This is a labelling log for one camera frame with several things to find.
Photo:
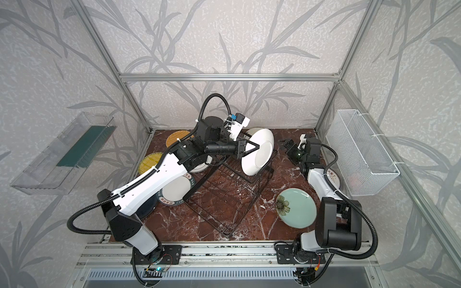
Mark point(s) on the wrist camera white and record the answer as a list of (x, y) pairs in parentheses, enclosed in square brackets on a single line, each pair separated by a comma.
[(302, 141), (234, 124)]

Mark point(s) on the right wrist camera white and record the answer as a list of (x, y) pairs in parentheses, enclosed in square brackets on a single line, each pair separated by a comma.
[(302, 141)]

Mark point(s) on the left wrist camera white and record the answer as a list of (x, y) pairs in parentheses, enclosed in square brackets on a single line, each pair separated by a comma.
[(234, 124)]

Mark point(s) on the orange woven round plate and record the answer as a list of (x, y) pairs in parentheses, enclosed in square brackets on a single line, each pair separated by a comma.
[(177, 136)]

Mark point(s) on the aluminium front rail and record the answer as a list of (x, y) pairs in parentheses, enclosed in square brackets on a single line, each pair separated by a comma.
[(208, 254)]

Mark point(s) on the yellow-green round plate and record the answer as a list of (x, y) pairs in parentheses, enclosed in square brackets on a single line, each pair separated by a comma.
[(148, 162)]

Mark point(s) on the white wire mesh basket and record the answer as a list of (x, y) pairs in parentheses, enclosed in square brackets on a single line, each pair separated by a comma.
[(365, 164)]

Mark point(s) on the black wire dish rack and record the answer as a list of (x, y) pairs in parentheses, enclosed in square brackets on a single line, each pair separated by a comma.
[(225, 194)]

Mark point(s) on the white plate cloud emblem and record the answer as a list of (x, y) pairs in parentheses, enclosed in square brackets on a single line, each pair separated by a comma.
[(200, 168)]

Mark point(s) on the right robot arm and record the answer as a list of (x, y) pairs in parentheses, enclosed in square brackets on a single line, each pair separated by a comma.
[(341, 226)]

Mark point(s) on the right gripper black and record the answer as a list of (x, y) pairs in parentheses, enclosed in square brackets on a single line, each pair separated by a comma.
[(290, 151)]

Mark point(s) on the sunburst plate teal rim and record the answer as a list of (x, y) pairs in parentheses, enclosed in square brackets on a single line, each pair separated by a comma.
[(253, 163)]

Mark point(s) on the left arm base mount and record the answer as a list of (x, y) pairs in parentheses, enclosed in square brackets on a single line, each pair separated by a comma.
[(167, 255)]

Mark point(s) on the light green flower plate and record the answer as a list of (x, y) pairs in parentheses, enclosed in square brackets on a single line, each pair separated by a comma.
[(296, 208)]

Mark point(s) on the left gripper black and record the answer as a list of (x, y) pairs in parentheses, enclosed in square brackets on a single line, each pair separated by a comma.
[(256, 145)]

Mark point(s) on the clear plastic wall tray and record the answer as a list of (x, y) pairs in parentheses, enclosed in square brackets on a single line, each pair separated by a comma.
[(61, 165)]

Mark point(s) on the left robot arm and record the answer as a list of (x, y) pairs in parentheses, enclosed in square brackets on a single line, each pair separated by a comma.
[(216, 133)]

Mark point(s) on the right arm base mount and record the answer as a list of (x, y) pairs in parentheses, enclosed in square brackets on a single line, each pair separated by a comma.
[(289, 253)]

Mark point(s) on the white plate dark green rim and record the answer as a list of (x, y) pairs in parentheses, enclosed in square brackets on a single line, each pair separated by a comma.
[(172, 194)]

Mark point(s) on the dark blue plate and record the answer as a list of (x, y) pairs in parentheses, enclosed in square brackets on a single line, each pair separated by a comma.
[(147, 208)]

